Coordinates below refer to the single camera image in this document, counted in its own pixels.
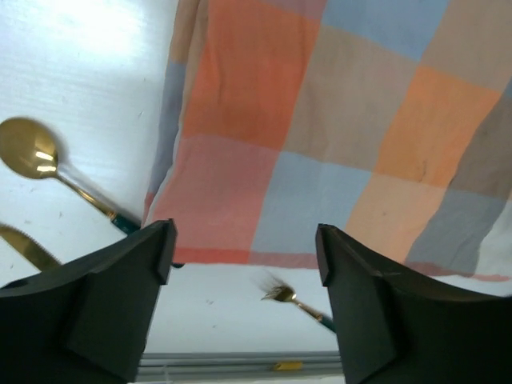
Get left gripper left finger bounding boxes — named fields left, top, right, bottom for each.
left=1, top=220, right=177, bottom=383

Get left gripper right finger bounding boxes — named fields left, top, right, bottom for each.
left=315, top=224, right=511, bottom=383

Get gold fork green handle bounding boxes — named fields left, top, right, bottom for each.
left=257, top=273, right=336, bottom=334

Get orange blue checkered cloth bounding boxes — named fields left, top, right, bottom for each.
left=143, top=1, right=511, bottom=282

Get gold knife green handle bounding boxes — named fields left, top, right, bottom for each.
left=1, top=224, right=61, bottom=271

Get aluminium front rail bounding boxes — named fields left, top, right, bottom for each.
left=138, top=351, right=343, bottom=380

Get gold spoon green handle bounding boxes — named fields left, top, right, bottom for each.
left=1, top=117, right=141, bottom=234

